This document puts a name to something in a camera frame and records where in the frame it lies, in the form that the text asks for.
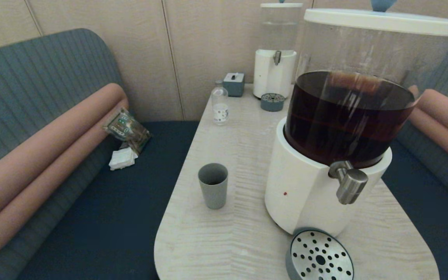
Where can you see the small blue perforated drip tray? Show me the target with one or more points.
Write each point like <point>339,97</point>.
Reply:
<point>272,103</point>

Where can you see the clear plastic bottle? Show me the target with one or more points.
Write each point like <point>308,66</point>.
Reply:
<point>220,109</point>

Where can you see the small white dispenser lid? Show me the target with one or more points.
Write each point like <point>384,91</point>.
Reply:
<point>281,5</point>

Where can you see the white folded napkin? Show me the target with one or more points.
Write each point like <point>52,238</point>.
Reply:
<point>122,160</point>

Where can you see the blue-grey square box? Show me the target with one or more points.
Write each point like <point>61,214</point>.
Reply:
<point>233,84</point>

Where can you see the green snack packet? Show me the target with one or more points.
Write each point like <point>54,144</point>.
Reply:
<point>126,129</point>

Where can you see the large white dispenser lid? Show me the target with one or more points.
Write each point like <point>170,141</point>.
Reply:
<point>383,22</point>

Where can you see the grey plastic cup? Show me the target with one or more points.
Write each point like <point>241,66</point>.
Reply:
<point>213,192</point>

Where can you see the small clear water dispenser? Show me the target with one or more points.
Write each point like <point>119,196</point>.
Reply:
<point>272,74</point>

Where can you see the large dark tea dispenser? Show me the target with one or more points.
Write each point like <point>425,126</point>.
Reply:
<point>305,186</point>

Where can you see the small metal dispenser tap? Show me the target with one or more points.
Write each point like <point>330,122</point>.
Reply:
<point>277,58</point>

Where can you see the teal sofa bench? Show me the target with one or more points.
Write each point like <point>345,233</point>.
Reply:
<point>434,217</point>
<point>33,70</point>

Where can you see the large metal dispenser tap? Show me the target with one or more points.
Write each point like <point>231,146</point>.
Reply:
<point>350,183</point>

